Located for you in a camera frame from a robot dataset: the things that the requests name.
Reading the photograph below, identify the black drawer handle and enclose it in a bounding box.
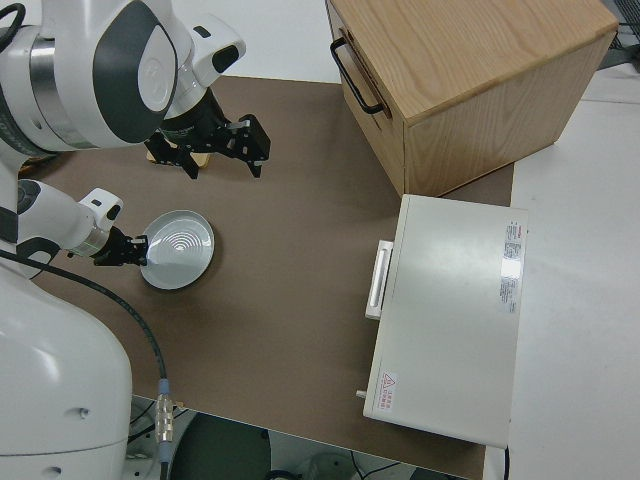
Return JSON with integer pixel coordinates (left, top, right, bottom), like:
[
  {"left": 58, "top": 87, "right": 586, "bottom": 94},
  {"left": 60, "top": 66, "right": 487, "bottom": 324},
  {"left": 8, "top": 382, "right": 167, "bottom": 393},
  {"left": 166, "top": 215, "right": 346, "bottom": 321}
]
[{"left": 329, "top": 38, "right": 388, "bottom": 116}]

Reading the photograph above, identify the gray metal plate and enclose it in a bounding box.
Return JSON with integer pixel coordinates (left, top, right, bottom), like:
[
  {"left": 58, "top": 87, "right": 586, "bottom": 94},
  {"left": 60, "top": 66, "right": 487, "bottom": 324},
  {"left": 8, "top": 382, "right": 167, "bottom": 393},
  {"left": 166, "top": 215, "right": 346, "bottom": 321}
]
[{"left": 139, "top": 209, "right": 217, "bottom": 292}]

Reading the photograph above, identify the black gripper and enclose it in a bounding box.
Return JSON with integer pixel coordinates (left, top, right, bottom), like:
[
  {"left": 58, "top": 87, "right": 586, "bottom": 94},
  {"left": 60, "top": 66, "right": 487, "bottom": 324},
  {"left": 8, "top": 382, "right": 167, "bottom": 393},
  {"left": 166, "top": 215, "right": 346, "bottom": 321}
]
[
  {"left": 143, "top": 89, "right": 272, "bottom": 181},
  {"left": 92, "top": 226, "right": 150, "bottom": 268}
]

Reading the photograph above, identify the brown table mat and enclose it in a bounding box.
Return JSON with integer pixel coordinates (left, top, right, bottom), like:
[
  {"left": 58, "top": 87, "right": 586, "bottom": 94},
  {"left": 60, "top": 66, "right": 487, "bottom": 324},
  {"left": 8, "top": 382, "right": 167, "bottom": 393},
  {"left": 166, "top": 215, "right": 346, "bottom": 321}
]
[{"left": 17, "top": 75, "right": 517, "bottom": 472}]

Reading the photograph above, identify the white toaster oven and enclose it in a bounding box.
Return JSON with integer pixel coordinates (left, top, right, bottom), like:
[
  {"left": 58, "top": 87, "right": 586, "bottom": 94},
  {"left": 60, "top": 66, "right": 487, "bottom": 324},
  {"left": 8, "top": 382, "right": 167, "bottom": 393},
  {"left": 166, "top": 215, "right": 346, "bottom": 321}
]
[{"left": 361, "top": 193, "right": 531, "bottom": 448}]

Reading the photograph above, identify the wooden mug stand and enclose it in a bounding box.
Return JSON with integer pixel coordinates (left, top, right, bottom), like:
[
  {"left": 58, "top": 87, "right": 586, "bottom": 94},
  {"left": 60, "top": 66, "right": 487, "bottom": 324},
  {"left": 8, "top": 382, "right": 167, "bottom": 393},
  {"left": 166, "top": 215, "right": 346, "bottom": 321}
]
[{"left": 144, "top": 149, "right": 212, "bottom": 169}]

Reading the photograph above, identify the white oven door handle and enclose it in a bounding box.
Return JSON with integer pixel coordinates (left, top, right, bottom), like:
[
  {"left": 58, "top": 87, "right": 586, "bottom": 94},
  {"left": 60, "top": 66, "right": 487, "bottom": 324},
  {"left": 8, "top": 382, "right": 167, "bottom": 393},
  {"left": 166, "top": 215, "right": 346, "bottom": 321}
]
[{"left": 364, "top": 239, "right": 397, "bottom": 322}]

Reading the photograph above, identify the black cable with metal connector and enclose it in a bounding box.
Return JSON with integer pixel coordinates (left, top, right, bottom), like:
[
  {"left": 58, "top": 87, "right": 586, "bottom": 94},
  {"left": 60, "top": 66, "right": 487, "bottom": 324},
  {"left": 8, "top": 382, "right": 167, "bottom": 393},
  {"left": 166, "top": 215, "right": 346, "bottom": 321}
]
[{"left": 0, "top": 249, "right": 178, "bottom": 480}]

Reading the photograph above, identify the wooden drawer box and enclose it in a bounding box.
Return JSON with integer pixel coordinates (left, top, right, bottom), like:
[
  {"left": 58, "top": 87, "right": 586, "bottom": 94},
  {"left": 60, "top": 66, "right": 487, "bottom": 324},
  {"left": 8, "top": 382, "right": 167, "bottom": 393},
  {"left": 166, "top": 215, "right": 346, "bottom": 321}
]
[{"left": 324, "top": 0, "right": 619, "bottom": 199}]

